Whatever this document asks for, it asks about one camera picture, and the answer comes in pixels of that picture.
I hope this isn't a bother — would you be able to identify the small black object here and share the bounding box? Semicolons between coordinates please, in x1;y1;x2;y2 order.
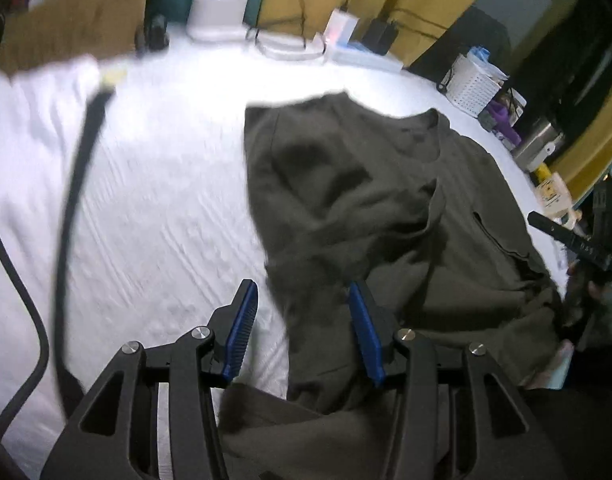
136;12;169;56

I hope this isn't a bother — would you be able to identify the cardboard box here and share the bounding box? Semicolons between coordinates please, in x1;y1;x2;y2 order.
0;0;154;76

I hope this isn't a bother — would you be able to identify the white desk lamp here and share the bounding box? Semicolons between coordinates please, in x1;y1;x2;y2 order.
187;0;250;42

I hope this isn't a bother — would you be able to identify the olive green shirt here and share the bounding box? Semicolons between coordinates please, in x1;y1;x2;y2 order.
218;89;574;480

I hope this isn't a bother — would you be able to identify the blue plastic packet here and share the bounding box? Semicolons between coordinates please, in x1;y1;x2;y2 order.
466;46;496;68

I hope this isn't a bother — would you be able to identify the thick black cable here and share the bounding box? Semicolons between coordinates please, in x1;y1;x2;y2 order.
0;12;51;436

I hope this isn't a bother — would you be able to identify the stainless steel tumbler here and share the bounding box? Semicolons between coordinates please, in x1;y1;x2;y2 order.
510;119;565;171

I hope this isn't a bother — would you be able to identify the white plastic basket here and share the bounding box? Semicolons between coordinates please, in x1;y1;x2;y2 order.
445;52;509;118

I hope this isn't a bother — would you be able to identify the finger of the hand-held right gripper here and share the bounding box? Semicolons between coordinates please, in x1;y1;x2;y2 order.
527;211;594;261
558;265;604;353

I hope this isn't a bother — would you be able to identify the dark glass window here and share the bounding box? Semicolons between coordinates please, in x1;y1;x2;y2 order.
411;0;612;161

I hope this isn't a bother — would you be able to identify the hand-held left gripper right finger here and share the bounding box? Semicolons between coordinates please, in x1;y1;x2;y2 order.
348;280;569;480

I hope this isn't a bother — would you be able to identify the white charger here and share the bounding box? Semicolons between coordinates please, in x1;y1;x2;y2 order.
325;9;361;48

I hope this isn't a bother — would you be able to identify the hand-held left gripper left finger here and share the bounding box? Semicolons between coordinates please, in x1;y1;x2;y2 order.
40;279;259;480

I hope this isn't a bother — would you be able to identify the purple cloth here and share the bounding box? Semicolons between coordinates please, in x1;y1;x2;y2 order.
486;97;521;143

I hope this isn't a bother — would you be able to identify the white power strip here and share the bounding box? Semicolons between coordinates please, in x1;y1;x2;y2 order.
331;40;404;73

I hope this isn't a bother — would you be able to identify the black charger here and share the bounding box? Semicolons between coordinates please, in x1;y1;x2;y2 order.
362;17;399;56

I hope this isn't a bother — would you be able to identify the black strap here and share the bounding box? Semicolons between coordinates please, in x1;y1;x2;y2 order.
53;67;117;416

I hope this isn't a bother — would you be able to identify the black charger cable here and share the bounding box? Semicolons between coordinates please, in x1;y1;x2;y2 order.
386;9;457;38
246;0;351;58

